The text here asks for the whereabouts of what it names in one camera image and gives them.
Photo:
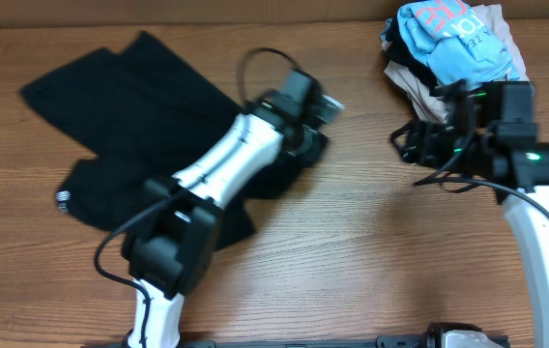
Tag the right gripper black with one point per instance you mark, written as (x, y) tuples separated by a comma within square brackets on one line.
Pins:
[(418, 149)]

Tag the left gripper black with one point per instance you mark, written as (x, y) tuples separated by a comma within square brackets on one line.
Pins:
[(304, 152)]

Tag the black t-shirt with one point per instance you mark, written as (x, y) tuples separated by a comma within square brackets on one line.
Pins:
[(144, 112)]

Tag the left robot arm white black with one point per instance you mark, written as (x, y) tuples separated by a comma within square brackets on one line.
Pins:
[(170, 246)]

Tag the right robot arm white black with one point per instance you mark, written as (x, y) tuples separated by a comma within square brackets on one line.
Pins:
[(490, 139)]

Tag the beige folded garment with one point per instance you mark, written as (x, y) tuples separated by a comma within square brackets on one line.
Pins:
[(433, 109)]

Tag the black folded garment in pile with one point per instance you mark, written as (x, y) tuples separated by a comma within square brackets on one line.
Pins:
[(400, 53)]

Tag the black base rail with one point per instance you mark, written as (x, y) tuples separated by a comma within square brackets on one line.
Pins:
[(381, 341)]

